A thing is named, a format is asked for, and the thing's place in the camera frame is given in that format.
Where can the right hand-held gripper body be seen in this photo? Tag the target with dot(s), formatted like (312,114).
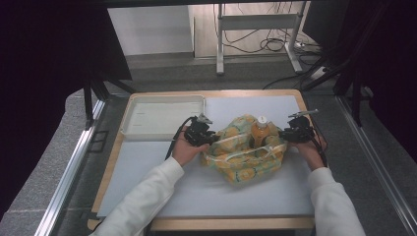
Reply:
(301,129)

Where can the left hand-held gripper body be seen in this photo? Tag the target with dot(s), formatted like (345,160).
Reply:
(196,132)

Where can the orange drink bottle white cap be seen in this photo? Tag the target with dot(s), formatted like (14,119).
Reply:
(260,132)

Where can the green orange patterned cloth bag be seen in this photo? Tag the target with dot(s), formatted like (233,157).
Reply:
(242,164)

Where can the person's left hand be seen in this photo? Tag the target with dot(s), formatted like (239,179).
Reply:
(185,150)

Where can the person's right hand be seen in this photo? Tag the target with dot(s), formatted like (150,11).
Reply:
(313,152)

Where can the wooden framed work board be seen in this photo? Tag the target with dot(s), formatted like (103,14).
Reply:
(255,105)

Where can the white plastic tray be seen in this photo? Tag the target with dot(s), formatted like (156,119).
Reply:
(157,118)

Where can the white power strip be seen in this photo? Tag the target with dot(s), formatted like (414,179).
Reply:
(318,73)

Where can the black metal stand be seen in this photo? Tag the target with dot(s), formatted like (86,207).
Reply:
(355,98)
(88,98)

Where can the black curtain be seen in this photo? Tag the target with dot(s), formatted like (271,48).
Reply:
(387,65)
(42,82)

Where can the white panel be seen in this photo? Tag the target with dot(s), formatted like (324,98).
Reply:
(150,29)

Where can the aluminium rail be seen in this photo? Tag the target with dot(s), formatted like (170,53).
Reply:
(70,164)
(377,164)

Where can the black bracket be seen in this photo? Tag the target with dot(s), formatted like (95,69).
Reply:
(97,141)

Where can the white metal desk frame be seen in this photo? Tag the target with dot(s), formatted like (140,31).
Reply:
(255,22)

